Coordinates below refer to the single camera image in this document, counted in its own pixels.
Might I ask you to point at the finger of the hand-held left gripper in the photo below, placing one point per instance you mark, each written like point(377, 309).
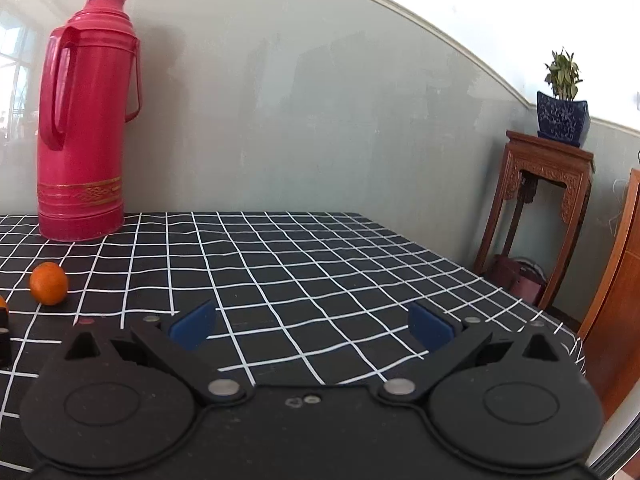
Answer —
point(4, 347)

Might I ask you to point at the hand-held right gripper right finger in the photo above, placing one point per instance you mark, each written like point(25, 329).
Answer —
point(427, 328)

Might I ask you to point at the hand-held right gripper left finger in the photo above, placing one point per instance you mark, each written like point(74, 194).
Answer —
point(192, 326)

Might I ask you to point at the black white checkered tablecloth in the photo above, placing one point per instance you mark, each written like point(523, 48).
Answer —
point(325, 270)

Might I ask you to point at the brown wooden cabinet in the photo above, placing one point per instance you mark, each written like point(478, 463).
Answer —
point(620, 310)

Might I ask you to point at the carved wooden plant stand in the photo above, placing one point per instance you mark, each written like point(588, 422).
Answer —
point(530, 160)

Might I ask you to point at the red thermos flask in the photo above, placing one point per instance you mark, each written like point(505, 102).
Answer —
point(82, 135)

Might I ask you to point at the potted plant blue pot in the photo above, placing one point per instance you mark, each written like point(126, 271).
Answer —
point(562, 115)

